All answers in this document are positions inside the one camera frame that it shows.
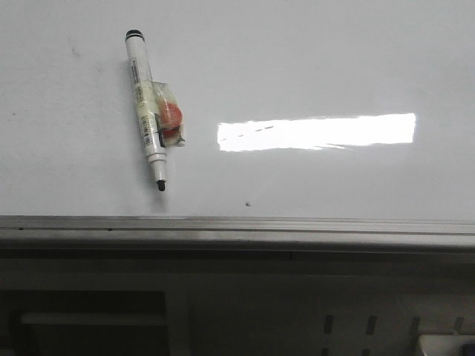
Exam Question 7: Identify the white whiteboard marker pen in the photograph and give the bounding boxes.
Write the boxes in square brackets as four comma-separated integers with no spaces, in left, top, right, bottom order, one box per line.
[125,30,185,191]

